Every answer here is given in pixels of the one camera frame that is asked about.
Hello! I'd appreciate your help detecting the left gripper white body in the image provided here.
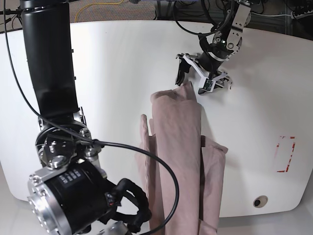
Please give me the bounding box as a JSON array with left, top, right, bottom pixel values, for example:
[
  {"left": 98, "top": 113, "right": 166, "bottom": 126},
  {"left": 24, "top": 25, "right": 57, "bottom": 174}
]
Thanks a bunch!
[{"left": 176, "top": 52, "right": 232, "bottom": 88}]

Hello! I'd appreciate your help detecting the mauve T-shirt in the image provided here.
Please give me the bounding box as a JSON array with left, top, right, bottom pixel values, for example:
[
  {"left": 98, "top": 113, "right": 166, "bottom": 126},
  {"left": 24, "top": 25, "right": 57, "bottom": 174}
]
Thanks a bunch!
[{"left": 140, "top": 82, "right": 228, "bottom": 235}]

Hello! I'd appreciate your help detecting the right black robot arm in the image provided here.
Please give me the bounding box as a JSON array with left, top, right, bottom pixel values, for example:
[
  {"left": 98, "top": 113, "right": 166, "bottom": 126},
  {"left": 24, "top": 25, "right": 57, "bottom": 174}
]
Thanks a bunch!
[{"left": 18, "top": 0, "right": 179, "bottom": 235}]

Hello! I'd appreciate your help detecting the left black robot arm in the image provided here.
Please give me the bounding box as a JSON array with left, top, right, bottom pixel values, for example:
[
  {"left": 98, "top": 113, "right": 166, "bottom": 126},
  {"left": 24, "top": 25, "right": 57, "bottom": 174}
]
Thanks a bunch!
[{"left": 175, "top": 0, "right": 253, "bottom": 95}]

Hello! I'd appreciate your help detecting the red tape rectangle marking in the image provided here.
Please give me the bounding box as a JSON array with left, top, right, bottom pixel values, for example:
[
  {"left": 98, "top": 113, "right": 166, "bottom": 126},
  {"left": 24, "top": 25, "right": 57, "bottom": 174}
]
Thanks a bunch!
[{"left": 274, "top": 136, "right": 295, "bottom": 173}]

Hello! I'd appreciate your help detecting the white power strip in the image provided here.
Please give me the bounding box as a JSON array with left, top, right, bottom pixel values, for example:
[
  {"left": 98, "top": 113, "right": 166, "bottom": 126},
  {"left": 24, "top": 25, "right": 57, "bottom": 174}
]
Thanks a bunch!
[{"left": 291, "top": 2, "right": 313, "bottom": 20}]

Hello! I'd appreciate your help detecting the right grey table grommet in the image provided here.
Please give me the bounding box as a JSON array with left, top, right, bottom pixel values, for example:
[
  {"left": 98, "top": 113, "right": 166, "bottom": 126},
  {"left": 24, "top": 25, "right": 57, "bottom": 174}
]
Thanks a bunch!
[{"left": 253, "top": 195, "right": 268, "bottom": 208}]

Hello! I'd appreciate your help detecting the black tripod stand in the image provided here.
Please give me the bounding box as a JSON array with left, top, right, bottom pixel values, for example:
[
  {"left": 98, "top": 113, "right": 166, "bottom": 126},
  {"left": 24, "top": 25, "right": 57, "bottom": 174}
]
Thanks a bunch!
[{"left": 0, "top": 7, "right": 22, "bottom": 32}]

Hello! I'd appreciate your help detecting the left wrist green camera board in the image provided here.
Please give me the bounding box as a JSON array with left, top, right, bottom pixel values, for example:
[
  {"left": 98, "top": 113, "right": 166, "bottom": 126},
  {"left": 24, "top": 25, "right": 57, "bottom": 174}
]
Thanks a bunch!
[{"left": 203, "top": 79, "right": 215, "bottom": 92}]

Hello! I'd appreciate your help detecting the white cable on floor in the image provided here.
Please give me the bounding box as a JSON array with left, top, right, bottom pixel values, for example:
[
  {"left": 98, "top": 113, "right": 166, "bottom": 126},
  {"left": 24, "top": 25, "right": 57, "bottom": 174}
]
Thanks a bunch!
[{"left": 251, "top": 12, "right": 293, "bottom": 18}]

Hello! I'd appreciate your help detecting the yellow cable on floor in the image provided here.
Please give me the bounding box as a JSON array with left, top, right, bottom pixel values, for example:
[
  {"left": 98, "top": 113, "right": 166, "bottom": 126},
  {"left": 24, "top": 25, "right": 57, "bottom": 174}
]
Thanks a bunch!
[{"left": 75, "top": 0, "right": 123, "bottom": 23}]

